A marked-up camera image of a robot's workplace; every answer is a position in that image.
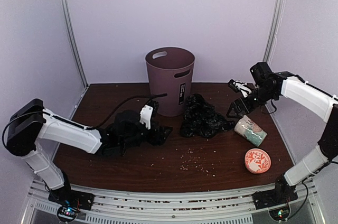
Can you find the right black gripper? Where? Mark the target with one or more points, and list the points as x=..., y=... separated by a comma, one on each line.
x=238, y=108

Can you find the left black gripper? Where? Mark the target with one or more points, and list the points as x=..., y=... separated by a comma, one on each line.
x=161, y=137

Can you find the floral ceramic mug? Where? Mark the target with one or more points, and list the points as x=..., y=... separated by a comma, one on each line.
x=249, y=130

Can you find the black plastic trash bag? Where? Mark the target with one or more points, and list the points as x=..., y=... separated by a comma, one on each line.
x=201, y=119

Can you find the mauve plastic trash bin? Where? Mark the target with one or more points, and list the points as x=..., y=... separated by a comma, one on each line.
x=170, y=71

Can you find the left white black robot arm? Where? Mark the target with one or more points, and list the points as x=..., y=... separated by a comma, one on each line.
x=34, y=122

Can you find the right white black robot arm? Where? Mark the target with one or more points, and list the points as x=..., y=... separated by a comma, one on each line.
x=306, y=118

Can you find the orange patterned ceramic bowl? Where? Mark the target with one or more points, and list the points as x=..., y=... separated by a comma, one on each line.
x=257, y=161

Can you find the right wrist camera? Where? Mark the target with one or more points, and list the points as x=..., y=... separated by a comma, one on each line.
x=239, y=86

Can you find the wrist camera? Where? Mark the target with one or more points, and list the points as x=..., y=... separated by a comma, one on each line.
x=239, y=86
x=148, y=111

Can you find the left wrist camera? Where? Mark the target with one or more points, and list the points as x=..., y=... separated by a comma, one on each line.
x=148, y=111

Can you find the aluminium front rail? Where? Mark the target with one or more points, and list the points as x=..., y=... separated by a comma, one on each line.
x=111, y=206

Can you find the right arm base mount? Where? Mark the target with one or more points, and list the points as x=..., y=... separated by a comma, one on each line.
x=278, y=207

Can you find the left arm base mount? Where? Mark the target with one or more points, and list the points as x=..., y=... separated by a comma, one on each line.
x=71, y=202

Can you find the right aluminium frame post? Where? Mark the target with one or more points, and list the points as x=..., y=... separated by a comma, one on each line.
x=272, y=37

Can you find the aluminium frame post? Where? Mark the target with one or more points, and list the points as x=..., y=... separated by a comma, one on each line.
x=272, y=37
x=72, y=42

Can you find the left aluminium frame post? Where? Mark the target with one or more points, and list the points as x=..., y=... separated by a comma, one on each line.
x=72, y=42

